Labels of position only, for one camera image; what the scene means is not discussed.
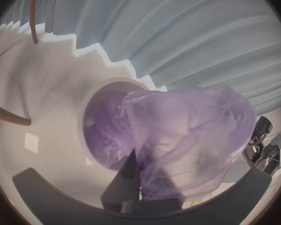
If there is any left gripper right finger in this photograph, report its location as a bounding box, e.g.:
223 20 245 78
141 149 186 210

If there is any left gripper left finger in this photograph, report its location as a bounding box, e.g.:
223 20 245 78
100 147 142 212

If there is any purple plastic bag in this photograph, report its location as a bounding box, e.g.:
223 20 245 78
85 86 257 202

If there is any white trash bin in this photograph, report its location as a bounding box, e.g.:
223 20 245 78
78 77 153 172

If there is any pale blue curtain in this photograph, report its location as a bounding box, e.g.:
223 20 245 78
0 0 281 114

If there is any white cushioned wooden chair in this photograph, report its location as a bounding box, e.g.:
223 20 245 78
0 0 41 127

